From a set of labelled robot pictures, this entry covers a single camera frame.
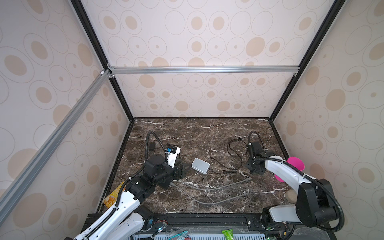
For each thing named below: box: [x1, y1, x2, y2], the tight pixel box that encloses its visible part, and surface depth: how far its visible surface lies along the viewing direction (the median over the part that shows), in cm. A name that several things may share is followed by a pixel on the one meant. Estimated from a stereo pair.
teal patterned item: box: [167, 230, 190, 240], surface depth 70 cm
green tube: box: [221, 229, 234, 240], surface depth 71 cm
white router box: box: [191, 157, 210, 174], surface depth 94 cm
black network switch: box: [155, 176, 173, 191], surface depth 64 cm
